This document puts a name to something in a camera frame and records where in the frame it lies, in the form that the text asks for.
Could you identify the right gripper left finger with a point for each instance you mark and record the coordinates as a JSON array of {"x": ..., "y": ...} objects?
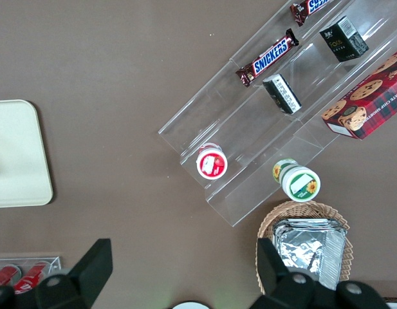
[{"x": 85, "y": 277}]

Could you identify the small black carton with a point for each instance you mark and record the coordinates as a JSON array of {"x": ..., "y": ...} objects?
[
  {"x": 282, "y": 94},
  {"x": 343, "y": 40}
]

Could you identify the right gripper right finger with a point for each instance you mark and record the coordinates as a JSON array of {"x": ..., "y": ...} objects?
[{"x": 275, "y": 283}]

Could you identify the clear acrylic bottle rack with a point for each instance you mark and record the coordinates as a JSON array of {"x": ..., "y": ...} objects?
[{"x": 56, "y": 262}]

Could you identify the Snickers bar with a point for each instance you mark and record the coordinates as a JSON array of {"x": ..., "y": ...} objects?
[
  {"x": 309, "y": 9},
  {"x": 269, "y": 58}
]

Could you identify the light tan wicker basket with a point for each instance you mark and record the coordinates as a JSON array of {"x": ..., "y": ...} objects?
[{"x": 314, "y": 207}]

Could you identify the green lid yogurt cup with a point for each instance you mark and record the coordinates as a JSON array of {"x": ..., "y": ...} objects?
[{"x": 301, "y": 185}]

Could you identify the cream plastic tray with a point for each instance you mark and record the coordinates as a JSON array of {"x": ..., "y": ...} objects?
[{"x": 21, "y": 154}]

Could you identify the silver foil packets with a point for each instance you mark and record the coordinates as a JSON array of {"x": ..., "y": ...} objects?
[{"x": 301, "y": 251}]

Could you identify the clear acrylic step stand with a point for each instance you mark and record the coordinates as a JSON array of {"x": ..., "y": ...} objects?
[{"x": 249, "y": 135}]

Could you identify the red lid yogurt cup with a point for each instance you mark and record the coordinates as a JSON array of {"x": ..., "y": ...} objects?
[{"x": 211, "y": 164}]

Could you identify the red tartan cookie box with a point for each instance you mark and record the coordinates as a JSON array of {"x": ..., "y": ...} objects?
[{"x": 368, "y": 106}]

